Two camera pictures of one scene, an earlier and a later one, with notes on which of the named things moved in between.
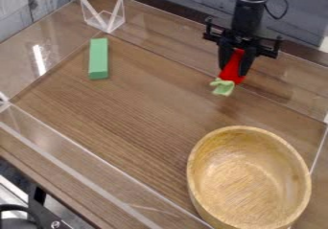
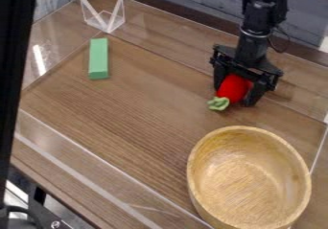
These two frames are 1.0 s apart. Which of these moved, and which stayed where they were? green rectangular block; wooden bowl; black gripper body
Moved: black gripper body
Stayed: green rectangular block; wooden bowl
